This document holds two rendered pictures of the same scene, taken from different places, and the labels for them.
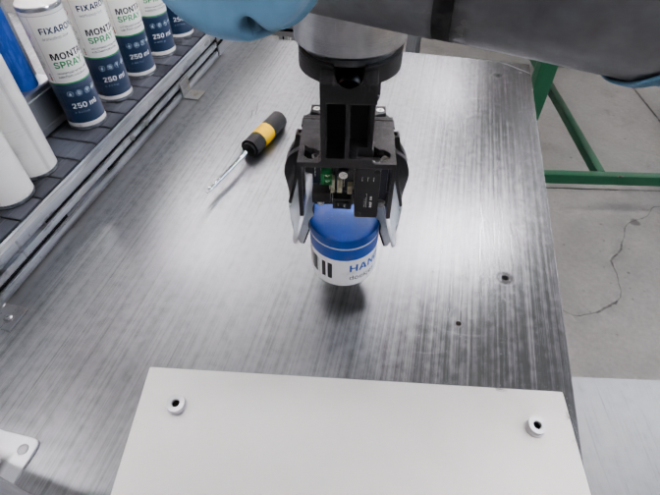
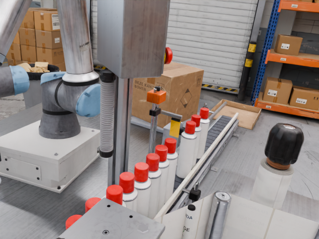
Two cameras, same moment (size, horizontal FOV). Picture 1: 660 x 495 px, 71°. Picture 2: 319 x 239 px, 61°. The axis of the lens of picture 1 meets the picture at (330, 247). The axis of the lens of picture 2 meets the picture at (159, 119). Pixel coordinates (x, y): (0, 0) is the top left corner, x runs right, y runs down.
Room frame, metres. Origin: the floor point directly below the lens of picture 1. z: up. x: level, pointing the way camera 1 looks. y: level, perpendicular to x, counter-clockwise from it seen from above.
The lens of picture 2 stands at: (0.78, 0.56, 1.43)
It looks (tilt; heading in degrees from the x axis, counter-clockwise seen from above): 23 degrees down; 192
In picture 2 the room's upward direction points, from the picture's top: 6 degrees clockwise
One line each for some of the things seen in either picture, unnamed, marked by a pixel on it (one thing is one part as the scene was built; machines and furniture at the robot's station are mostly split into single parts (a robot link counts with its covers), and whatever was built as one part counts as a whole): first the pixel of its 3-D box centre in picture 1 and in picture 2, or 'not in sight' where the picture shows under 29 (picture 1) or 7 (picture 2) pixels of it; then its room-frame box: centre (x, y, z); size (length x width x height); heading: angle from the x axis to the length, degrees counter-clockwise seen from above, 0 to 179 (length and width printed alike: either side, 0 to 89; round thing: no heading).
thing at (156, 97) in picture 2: not in sight; (161, 140); (0.05, 0.42, 1.05); 0.10 x 0.04 x 0.33; 77
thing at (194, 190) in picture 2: not in sight; (194, 197); (0.09, 0.55, 0.89); 0.03 x 0.03 x 0.12; 77
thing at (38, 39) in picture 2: not in sight; (50, 46); (-3.36, -2.35, 0.57); 1.20 x 0.85 x 1.14; 0
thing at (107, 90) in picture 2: not in sight; (107, 115); (0.24, 0.32, 1.18); 0.04 x 0.04 x 0.21
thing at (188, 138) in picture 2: not in sight; (186, 150); (-0.03, 0.49, 0.98); 0.05 x 0.05 x 0.20
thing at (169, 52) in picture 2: not in sight; (164, 55); (0.19, 0.43, 1.33); 0.04 x 0.03 x 0.04; 42
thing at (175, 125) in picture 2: not in sight; (174, 127); (0.05, 0.45, 1.09); 0.03 x 0.01 x 0.06; 77
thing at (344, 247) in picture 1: (344, 240); not in sight; (0.33, -0.01, 0.89); 0.07 x 0.07 x 0.07
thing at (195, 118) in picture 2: not in sight; (192, 142); (-0.10, 0.50, 0.98); 0.05 x 0.05 x 0.20
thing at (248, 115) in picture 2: not in sight; (235, 113); (-0.86, 0.68, 0.85); 0.30 x 0.26 x 0.04; 167
